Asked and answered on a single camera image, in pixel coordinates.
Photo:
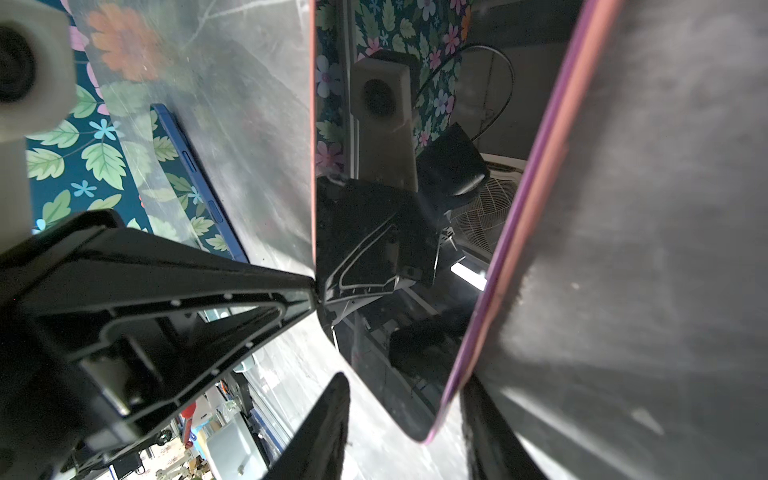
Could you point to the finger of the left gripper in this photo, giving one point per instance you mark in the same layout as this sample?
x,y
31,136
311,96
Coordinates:
x,y
108,333

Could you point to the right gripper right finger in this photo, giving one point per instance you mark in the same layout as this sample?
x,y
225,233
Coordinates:
x,y
493,450

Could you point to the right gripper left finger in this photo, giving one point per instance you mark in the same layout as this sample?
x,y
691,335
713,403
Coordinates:
x,y
318,447

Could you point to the pink phone case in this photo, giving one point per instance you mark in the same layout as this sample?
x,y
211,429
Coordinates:
x,y
540,180

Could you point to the black phone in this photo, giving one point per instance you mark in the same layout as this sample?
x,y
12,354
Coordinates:
x,y
191,189
430,113

